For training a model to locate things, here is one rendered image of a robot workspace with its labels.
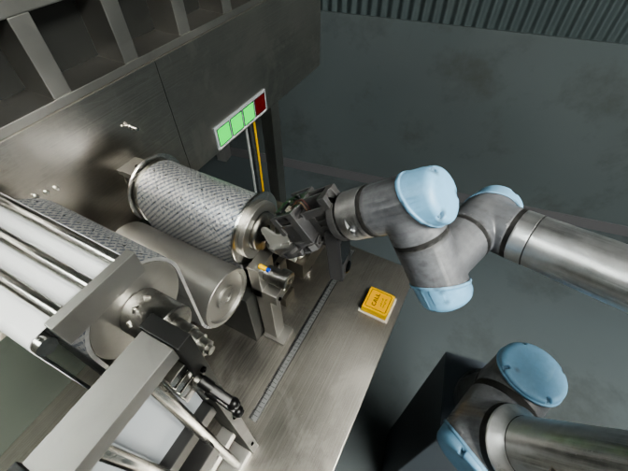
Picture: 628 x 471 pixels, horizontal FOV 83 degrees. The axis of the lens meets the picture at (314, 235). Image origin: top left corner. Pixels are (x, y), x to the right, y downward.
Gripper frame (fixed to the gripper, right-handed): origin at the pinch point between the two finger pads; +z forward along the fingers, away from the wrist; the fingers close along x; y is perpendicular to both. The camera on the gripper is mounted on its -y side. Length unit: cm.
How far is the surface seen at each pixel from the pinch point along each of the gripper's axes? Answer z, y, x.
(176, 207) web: 10.5, 15.9, 5.0
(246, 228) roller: -1.5, 6.9, 3.6
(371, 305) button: 5.6, -35.1, -14.0
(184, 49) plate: 15.3, 38.9, -24.4
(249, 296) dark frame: 11.4, -7.5, 6.5
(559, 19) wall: -29, -31, -177
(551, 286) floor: 4, -157, -128
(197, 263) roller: 7.5, 6.7, 10.8
